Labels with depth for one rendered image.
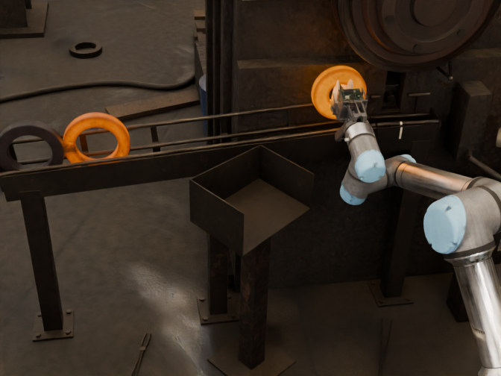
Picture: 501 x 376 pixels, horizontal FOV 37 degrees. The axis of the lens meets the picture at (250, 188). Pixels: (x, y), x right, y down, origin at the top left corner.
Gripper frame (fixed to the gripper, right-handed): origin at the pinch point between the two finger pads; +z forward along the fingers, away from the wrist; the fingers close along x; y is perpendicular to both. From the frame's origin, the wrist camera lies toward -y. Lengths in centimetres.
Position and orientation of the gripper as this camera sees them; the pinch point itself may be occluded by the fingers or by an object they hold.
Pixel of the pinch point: (339, 86)
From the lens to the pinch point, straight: 216.4
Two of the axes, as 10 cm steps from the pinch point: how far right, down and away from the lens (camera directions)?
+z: -1.5, -7.6, 6.3
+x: -9.9, 0.8, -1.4
